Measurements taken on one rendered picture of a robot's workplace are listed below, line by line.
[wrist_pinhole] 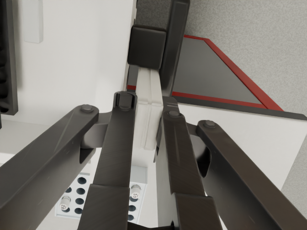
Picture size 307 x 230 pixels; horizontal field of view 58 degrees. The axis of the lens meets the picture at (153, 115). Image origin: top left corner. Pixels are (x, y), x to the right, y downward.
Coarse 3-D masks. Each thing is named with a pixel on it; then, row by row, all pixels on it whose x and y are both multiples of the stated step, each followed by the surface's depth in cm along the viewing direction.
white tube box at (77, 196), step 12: (132, 168) 41; (144, 168) 41; (84, 180) 39; (132, 180) 38; (144, 180) 39; (72, 192) 39; (84, 192) 40; (144, 192) 39; (72, 204) 40; (132, 204) 40; (60, 216) 41; (72, 216) 41; (132, 216) 42
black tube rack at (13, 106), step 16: (0, 0) 22; (0, 16) 22; (0, 32) 23; (0, 48) 23; (0, 64) 24; (0, 80) 24; (0, 96) 25; (16, 96) 25; (0, 112) 25; (16, 112) 26
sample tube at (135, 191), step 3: (132, 186) 39; (135, 186) 39; (138, 186) 39; (132, 189) 38; (135, 189) 38; (138, 189) 38; (132, 192) 38; (135, 192) 38; (138, 192) 38; (132, 195) 38; (135, 195) 38; (138, 195) 38; (135, 198) 38
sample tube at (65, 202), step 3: (63, 198) 39; (66, 198) 39; (69, 198) 40; (63, 201) 39; (66, 201) 39; (69, 201) 39; (60, 204) 38; (63, 204) 38; (66, 204) 38; (60, 207) 39; (63, 207) 39; (66, 207) 39
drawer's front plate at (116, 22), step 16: (112, 0) 16; (128, 0) 16; (112, 16) 16; (128, 16) 16; (112, 32) 17; (128, 32) 17; (112, 48) 17; (128, 48) 19; (112, 64) 18; (128, 64) 24; (112, 80) 18; (96, 96) 19; (112, 96) 19; (96, 160) 21
